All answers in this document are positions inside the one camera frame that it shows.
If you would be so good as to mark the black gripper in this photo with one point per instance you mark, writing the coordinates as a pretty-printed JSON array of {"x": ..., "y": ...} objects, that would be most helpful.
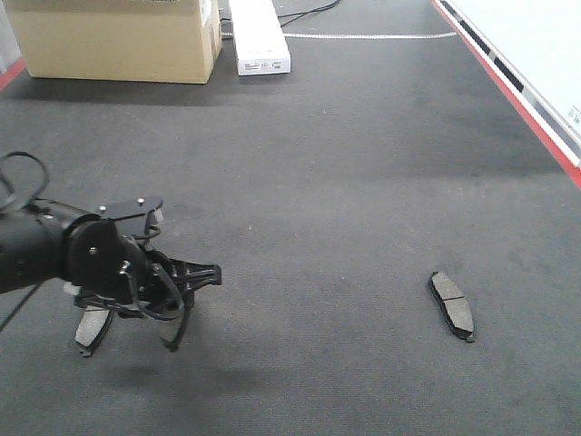
[{"x": 112, "y": 263}]

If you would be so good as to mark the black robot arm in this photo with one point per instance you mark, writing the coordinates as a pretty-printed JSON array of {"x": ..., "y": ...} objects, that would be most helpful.
[{"x": 33, "y": 242}]

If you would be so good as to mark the cardboard box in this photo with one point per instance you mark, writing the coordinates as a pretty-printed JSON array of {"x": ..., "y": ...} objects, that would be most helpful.
[{"x": 139, "y": 41}]

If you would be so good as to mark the white long carton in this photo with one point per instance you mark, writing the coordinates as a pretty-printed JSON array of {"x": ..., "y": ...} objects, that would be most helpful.
[{"x": 259, "y": 43}]

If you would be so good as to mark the white machine side panel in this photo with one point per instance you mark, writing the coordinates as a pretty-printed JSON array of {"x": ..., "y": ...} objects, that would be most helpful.
[{"x": 536, "y": 44}]

